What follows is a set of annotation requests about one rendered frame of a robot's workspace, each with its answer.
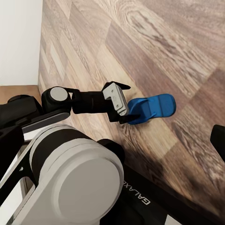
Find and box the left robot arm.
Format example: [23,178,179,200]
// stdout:
[0,81,141,134]

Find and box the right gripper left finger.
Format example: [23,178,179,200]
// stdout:
[0,125,25,181]

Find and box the sandal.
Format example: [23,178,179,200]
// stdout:
[127,93,176,125]

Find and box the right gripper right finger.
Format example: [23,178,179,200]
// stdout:
[210,124,225,162]

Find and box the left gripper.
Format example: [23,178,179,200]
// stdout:
[90,81,141,124]

